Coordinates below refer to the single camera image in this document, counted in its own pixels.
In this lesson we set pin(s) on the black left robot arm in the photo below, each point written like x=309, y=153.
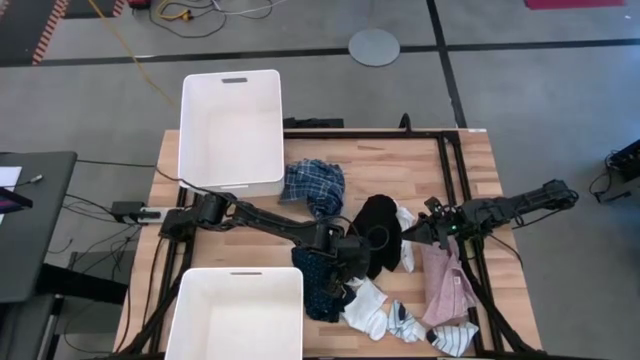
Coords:
x=265, y=220

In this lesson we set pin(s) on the black power adapter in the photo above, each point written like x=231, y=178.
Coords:
x=126, y=210

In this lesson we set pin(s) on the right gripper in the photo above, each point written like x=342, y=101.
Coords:
x=445, y=225

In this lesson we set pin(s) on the striped sock with black toe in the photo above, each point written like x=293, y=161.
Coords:
x=455, y=340

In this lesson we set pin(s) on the white navy-striped sock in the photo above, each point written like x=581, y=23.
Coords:
x=402, y=322

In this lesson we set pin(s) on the long white sock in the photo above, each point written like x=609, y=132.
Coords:
x=407, y=255

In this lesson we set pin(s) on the blue plaid shirt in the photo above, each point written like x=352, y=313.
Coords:
x=315, y=185

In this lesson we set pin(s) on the pink garment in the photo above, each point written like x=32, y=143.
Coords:
x=445, y=290

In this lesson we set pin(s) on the white paper sheet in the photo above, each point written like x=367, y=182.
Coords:
x=9, y=176

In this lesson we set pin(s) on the plain white sock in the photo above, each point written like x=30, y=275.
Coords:
x=369, y=295
x=367, y=324

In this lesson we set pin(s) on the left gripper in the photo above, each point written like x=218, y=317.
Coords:
x=355, y=257

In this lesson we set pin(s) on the navy dotted garment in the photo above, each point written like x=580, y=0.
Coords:
x=312, y=292

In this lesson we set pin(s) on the dark tablet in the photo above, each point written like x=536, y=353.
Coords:
x=12, y=199

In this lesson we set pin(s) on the grey round floor disc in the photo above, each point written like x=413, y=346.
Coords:
x=374, y=47

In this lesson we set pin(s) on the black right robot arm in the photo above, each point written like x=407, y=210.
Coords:
x=525, y=200

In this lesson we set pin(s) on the black aluminium table frame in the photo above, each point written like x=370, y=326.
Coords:
x=370, y=134

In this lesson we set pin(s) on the magenta floor mat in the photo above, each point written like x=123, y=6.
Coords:
x=575, y=3

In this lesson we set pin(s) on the white power strip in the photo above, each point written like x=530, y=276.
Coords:
x=152, y=215

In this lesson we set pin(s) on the white plastic bin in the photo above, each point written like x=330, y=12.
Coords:
x=235, y=320
x=230, y=140

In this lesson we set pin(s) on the red floor object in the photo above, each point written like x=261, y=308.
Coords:
x=139, y=3

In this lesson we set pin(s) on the black mat orange striped edge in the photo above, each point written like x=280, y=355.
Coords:
x=22, y=30

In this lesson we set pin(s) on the black garment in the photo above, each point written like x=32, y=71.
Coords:
x=377, y=220

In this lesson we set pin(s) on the black desk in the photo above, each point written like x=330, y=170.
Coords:
x=35, y=235

